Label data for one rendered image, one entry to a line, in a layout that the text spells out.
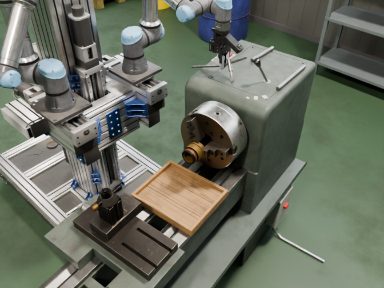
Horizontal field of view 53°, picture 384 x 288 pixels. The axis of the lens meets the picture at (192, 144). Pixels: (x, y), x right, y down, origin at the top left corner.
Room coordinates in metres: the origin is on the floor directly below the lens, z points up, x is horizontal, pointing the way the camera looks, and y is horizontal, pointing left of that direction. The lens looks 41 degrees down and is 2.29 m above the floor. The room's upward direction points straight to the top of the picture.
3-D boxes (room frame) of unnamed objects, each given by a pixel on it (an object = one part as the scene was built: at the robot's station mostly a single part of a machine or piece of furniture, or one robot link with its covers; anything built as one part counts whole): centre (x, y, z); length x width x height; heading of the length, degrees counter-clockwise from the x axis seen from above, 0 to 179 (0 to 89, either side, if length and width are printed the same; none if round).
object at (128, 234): (0.98, 0.28, 0.95); 0.43 x 0.18 x 0.04; 53
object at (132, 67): (1.99, 0.33, 1.21); 0.15 x 0.15 x 0.10
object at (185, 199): (1.26, 0.06, 0.88); 0.36 x 0.30 x 0.04; 53
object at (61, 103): (1.62, 0.67, 1.21); 0.15 x 0.15 x 0.10
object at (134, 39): (1.99, 0.33, 1.33); 0.13 x 0.12 x 0.14; 141
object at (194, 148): (1.35, -0.01, 1.08); 0.09 x 0.09 x 0.09; 53
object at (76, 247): (0.95, 0.33, 0.89); 0.53 x 0.30 x 0.06; 53
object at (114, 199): (1.02, 0.33, 1.13); 0.08 x 0.08 x 0.03
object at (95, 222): (1.04, 0.32, 1.00); 0.20 x 0.10 x 0.05; 143
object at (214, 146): (1.36, -0.13, 1.09); 0.12 x 0.11 x 0.05; 54
